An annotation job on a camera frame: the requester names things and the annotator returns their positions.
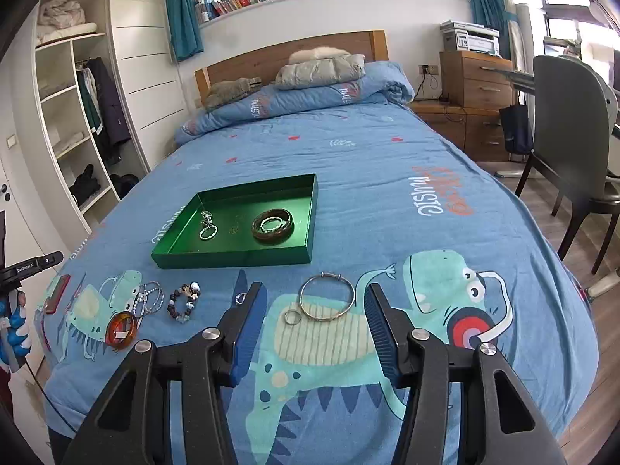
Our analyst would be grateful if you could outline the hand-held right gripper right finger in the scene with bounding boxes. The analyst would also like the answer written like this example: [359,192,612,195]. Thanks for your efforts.
[363,283,567,465]

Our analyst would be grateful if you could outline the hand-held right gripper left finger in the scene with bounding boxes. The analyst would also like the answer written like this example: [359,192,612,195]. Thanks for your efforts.
[72,281,269,465]

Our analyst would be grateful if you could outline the silver bangle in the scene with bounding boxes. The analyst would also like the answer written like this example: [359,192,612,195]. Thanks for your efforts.
[297,274,356,321]

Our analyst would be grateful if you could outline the dark bead bracelet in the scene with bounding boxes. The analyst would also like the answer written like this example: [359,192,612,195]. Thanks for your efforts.
[167,281,202,324]

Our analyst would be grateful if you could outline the amber bangle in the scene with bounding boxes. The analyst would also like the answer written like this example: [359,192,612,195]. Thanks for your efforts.
[105,311,139,348]

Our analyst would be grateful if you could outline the green tray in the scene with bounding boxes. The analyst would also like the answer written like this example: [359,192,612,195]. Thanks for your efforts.
[150,173,319,269]

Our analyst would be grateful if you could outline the red phone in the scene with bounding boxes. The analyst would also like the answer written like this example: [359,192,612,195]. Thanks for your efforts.
[43,274,71,314]

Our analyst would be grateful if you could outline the black folded clothes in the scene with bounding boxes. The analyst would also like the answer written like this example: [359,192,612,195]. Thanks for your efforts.
[68,165,102,202]

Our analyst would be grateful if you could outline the brown marbled bangle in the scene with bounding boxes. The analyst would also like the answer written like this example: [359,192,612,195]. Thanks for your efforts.
[251,207,295,244]

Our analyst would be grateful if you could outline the black bag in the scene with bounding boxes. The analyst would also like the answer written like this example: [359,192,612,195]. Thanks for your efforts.
[109,173,141,199]

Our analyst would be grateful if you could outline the white folded clothes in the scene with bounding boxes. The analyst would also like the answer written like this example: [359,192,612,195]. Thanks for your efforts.
[52,131,88,156]

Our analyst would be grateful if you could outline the blue dinosaur print bedsheet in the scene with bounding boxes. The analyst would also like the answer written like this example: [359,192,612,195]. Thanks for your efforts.
[46,102,599,465]

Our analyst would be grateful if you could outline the hanging dark jacket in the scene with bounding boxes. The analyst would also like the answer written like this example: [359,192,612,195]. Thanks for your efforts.
[75,57,133,165]

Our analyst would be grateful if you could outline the low wooden nightstand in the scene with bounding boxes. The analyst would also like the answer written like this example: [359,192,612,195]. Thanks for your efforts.
[409,99,521,160]

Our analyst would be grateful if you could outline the white wardrobe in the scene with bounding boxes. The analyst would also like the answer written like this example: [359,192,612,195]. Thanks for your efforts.
[0,0,189,282]

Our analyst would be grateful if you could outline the tan plush garment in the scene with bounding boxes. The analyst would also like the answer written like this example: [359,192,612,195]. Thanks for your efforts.
[202,77,262,110]

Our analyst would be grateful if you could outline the folded blue duvet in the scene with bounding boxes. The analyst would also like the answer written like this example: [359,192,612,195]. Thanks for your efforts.
[174,62,416,145]

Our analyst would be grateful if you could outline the dark tote bag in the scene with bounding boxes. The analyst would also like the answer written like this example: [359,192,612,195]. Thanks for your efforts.
[499,104,534,156]

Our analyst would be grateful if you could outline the bedding pile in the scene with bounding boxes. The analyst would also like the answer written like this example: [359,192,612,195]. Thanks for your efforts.
[36,0,98,44]

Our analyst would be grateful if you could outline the grey puffer jacket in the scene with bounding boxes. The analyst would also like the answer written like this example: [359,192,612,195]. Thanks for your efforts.
[275,53,366,90]

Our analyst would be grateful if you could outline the wooden headboard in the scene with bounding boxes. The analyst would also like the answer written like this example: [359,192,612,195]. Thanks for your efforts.
[195,30,389,107]

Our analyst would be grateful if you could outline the wooden drawer chest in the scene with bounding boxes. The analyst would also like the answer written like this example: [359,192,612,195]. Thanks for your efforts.
[440,51,515,110]

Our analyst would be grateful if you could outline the grey chair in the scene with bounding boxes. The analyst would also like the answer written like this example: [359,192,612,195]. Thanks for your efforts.
[514,55,620,274]

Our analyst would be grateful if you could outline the beige fur garment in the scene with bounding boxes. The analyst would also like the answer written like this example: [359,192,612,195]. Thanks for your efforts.
[289,46,350,65]

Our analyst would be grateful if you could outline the grey desk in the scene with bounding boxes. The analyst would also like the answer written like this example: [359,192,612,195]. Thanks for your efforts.
[499,68,538,93]

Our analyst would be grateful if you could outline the teal curtain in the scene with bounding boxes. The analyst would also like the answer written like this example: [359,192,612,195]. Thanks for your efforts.
[460,0,514,64]
[164,0,204,63]

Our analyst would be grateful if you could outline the white printer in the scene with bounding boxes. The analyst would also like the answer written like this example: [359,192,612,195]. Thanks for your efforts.
[440,20,501,55]

